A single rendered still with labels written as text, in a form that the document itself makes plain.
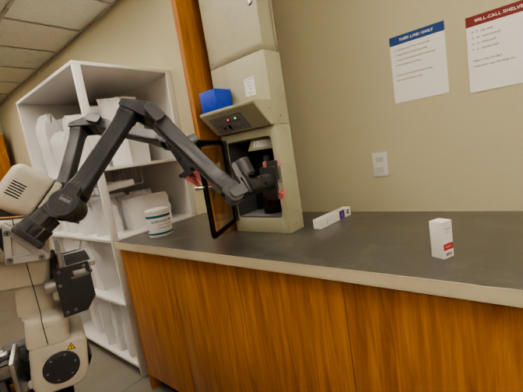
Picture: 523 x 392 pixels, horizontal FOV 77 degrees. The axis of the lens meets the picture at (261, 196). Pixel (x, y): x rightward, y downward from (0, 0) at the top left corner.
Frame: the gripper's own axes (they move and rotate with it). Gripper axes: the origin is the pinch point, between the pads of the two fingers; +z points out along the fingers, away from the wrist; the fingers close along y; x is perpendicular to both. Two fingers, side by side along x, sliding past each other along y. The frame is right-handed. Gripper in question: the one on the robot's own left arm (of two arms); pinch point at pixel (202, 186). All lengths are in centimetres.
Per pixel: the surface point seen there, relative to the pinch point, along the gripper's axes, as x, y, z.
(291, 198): -11.6, -26.4, 25.6
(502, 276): 46, -68, 64
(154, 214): -25.3, 42.3, -6.5
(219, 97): -8.6, -25.8, -27.6
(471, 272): 43, -64, 62
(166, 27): -94, -5, -118
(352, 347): 32, -25, 72
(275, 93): -10.5, -46.1, -14.7
